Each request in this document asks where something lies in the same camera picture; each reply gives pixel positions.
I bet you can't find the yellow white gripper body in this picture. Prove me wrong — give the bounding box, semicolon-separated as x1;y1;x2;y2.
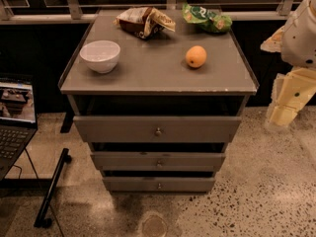
276;66;316;113

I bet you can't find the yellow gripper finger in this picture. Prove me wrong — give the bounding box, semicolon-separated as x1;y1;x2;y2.
267;103;297;126

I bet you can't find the grey top drawer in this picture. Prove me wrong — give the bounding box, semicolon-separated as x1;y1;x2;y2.
74;116;241;143

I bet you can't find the grey drawer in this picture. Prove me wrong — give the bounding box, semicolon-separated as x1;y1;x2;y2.
91;151;225;172
103;177;215;193
74;116;241;143

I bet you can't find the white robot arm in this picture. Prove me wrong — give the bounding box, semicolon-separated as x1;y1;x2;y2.
260;0;316;126

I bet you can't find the grey drawer cabinet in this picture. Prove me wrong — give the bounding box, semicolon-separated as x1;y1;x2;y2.
59;10;258;179

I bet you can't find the grey middle drawer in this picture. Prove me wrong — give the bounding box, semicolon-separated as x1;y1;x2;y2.
91;151;225;172

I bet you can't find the grey bottom drawer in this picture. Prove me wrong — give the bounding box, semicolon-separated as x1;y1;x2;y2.
103;177;215;193

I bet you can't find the green chip bag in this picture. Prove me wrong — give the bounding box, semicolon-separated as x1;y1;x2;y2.
182;3;232;34

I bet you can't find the orange fruit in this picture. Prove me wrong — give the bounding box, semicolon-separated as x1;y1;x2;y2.
186;45;207;68

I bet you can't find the brown white chip bag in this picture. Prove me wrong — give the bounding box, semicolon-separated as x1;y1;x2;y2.
114;7;176;40

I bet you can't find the white ceramic bowl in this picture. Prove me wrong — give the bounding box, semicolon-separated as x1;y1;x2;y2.
79;40;120;73

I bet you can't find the metal window railing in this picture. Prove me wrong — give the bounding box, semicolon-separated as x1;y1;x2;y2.
0;0;316;26

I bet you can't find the black laptop stand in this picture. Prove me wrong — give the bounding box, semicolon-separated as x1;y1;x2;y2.
0;148;72;228

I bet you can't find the black laptop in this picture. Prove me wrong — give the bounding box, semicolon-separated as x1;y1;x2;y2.
0;74;38;180

